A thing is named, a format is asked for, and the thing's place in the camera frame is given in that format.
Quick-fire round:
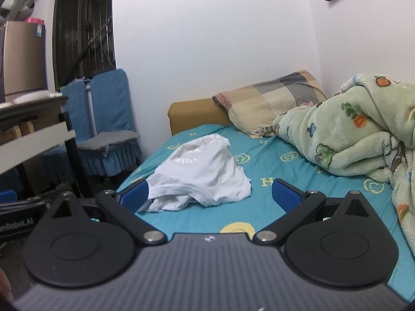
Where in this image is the plaid pillow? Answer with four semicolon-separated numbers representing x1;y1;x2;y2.
212;69;329;139

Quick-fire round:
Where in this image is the brown refrigerator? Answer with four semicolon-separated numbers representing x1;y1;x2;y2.
0;20;49;102

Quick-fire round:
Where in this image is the mustard bed headboard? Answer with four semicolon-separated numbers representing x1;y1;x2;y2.
168;99;231;137

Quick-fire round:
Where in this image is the blue covered chair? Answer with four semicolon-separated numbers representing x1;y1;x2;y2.
39;79;94;185
78;69;143;177

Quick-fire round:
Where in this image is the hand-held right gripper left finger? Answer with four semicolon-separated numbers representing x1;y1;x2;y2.
49;179;168;247

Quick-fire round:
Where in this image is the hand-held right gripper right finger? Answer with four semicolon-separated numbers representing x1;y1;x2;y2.
253;179;373;246

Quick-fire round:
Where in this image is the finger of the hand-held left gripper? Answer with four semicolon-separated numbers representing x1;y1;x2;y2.
0;190;51;214

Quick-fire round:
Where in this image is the teal patterned bed sheet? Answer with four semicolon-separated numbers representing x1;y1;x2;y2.
115;123;410;305

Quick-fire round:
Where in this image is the white garment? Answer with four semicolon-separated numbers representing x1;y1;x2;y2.
136;133;253;214

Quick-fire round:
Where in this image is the green printed fleece blanket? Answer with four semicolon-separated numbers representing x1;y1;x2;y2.
272;71;415;243

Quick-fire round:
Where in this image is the grey seat cushion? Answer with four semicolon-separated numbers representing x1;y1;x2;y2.
77;130;141;154

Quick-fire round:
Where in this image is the dark window with grille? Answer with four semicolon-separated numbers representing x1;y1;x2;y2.
52;0;117;91

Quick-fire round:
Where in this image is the black framed table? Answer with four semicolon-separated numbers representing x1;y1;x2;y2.
0;94;85;201

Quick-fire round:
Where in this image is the white dish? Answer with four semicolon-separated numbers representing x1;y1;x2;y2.
13;91;64;104

